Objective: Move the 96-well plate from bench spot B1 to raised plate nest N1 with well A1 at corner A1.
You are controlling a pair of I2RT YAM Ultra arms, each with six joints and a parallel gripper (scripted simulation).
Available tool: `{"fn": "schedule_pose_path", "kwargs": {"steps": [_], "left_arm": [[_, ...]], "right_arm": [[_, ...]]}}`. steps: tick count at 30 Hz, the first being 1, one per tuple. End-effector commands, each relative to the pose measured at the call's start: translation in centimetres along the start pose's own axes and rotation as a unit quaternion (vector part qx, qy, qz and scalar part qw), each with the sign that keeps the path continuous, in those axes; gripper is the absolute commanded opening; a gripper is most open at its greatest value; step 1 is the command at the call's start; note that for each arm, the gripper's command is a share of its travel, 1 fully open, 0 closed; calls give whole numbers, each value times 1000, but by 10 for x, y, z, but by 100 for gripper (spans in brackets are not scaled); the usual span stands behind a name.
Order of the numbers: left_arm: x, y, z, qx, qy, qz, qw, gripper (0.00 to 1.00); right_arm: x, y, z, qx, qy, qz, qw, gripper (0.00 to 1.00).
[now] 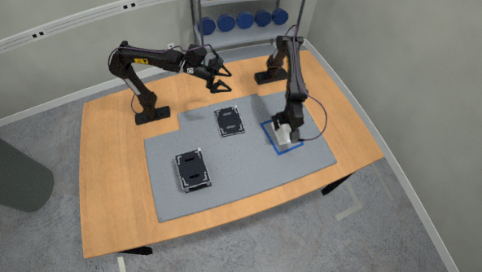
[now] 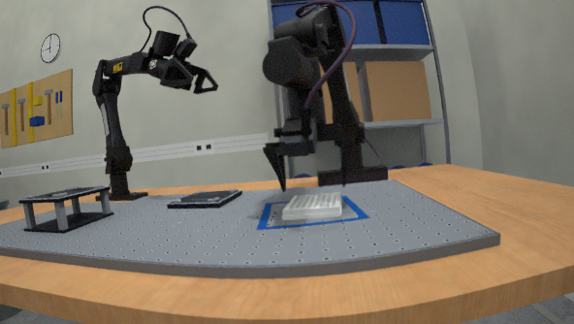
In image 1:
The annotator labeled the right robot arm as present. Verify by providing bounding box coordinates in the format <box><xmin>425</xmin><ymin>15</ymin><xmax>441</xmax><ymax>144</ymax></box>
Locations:
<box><xmin>109</xmin><ymin>41</ymin><xmax>207</xmax><ymax>125</ymax></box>

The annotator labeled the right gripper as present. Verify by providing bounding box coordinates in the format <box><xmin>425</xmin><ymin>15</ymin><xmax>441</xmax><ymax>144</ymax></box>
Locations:
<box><xmin>195</xmin><ymin>57</ymin><xmax>232</xmax><ymax>94</ymax></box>

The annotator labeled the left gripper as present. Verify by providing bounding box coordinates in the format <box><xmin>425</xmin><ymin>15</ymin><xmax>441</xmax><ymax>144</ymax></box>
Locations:
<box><xmin>271</xmin><ymin>108</ymin><xmax>300</xmax><ymax>139</ymax></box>

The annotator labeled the white well plate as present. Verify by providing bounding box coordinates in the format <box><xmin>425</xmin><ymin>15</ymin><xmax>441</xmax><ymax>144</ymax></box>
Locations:
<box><xmin>271</xmin><ymin>122</ymin><xmax>291</xmax><ymax>145</ymax></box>

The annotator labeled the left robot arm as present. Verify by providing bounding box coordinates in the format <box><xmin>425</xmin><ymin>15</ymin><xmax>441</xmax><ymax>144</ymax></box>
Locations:
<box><xmin>254</xmin><ymin>36</ymin><xmax>309</xmax><ymax>128</ymax></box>

